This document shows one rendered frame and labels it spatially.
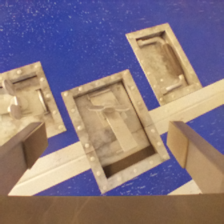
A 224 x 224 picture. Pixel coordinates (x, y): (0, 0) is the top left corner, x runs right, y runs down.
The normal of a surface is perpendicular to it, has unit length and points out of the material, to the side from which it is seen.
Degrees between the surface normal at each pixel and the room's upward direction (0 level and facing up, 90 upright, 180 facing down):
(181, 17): 90
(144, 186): 90
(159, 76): 90
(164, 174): 90
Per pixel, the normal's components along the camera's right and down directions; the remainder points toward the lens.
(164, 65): 0.16, -0.21
